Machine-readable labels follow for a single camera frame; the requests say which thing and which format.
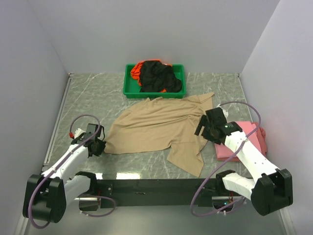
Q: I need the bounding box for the beige t shirt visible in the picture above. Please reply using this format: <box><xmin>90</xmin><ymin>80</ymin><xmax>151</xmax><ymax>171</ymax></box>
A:
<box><xmin>104</xmin><ymin>93</ymin><xmax>214</xmax><ymax>177</ymax></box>

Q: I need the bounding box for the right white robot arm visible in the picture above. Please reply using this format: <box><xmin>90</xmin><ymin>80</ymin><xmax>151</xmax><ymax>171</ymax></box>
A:
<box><xmin>195</xmin><ymin>107</ymin><xmax>293</xmax><ymax>216</ymax></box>

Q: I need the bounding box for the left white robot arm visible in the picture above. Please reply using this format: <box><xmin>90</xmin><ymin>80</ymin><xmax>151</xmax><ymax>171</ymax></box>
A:
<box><xmin>22</xmin><ymin>123</ymin><xmax>106</xmax><ymax>223</ymax></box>

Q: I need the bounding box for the dark pink folded t shirt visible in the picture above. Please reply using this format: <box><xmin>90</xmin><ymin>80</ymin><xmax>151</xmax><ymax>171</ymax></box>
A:
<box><xmin>217</xmin><ymin>121</ymin><xmax>269</xmax><ymax>162</ymax></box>

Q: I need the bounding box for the light pink folded t shirt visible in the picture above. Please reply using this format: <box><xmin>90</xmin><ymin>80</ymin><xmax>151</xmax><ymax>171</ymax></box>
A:
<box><xmin>215</xmin><ymin>121</ymin><xmax>261</xmax><ymax>161</ymax></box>

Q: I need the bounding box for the green plastic bin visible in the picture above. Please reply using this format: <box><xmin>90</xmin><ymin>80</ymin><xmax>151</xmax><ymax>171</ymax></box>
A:
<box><xmin>123</xmin><ymin>64</ymin><xmax>186</xmax><ymax>99</ymax></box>

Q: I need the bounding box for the black t shirt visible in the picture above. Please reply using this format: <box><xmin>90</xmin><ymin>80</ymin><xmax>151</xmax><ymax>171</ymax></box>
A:
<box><xmin>139</xmin><ymin>60</ymin><xmax>182</xmax><ymax>93</ymax></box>

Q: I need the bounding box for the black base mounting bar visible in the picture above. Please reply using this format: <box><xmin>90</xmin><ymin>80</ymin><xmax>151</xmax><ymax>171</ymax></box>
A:
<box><xmin>86</xmin><ymin>178</ymin><xmax>238</xmax><ymax>207</ymax></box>

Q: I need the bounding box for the orange t shirt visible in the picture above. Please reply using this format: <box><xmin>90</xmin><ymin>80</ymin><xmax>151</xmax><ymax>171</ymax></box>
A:
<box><xmin>131</xmin><ymin>60</ymin><xmax>166</xmax><ymax>93</ymax></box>

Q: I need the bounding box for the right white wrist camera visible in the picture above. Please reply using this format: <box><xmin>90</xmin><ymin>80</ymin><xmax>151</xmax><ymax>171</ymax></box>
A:
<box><xmin>216</xmin><ymin>104</ymin><xmax>229</xmax><ymax>118</ymax></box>

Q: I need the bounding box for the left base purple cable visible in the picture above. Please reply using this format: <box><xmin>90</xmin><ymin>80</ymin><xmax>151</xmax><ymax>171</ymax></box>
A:
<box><xmin>78</xmin><ymin>197</ymin><xmax>116</xmax><ymax>218</ymax></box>

